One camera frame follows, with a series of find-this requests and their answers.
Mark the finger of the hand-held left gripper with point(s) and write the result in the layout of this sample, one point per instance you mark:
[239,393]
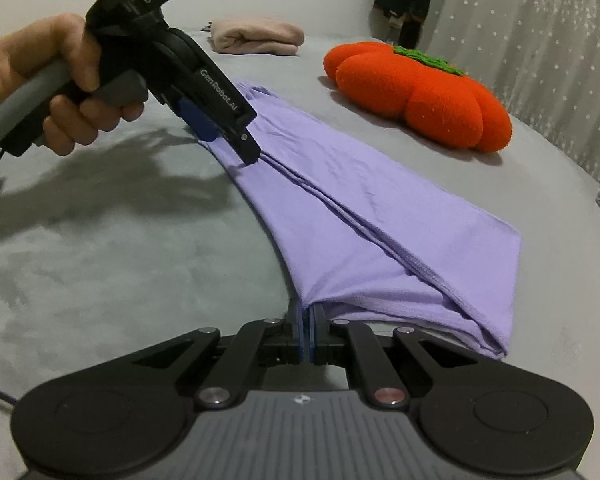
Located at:
[197,120]
[247,152]

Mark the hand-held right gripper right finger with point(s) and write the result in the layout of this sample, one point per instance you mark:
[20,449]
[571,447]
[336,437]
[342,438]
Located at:
[314,340]

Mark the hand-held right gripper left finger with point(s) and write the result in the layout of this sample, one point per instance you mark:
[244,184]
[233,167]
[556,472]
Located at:
[300,340]

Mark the purple garment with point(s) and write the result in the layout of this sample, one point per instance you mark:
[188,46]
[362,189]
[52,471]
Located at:
[380,220]

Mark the person's left hand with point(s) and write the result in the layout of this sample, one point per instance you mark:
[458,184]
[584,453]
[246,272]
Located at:
[30,50]

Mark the folded pink towel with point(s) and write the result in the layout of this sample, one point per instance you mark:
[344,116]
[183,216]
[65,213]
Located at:
[255,35]

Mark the grey bed cover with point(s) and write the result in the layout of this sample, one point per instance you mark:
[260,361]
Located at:
[130,260]

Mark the orange pumpkin cushion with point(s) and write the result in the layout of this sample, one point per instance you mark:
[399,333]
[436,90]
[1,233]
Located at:
[420,95]

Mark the grey star-print curtain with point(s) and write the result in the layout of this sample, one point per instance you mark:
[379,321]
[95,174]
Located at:
[540,50]

